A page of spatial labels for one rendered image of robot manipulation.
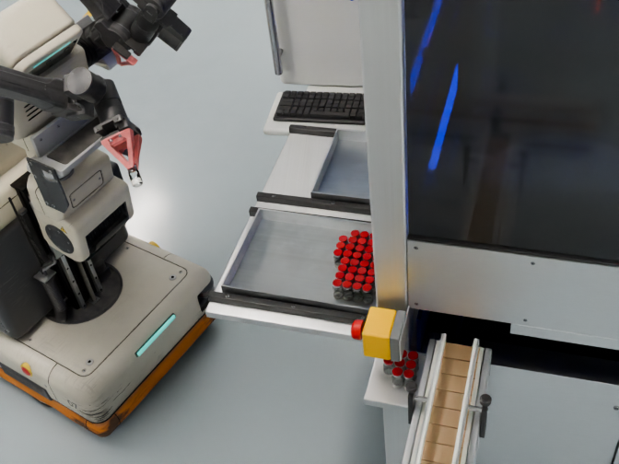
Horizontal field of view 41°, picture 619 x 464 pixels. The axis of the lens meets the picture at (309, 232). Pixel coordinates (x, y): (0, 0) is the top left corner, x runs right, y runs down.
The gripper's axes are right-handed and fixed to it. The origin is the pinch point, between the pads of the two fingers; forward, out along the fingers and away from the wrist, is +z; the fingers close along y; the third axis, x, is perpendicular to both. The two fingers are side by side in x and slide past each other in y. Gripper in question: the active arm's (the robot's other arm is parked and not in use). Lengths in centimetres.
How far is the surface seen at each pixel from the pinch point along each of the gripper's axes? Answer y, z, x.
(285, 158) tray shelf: 54, -7, -24
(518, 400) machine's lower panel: 30, 73, -51
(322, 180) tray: 50, 5, -31
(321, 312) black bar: 23, 40, -21
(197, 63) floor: 226, -139, 16
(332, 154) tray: 55, -3, -36
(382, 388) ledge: 15, 60, -27
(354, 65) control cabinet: 80, -34, -52
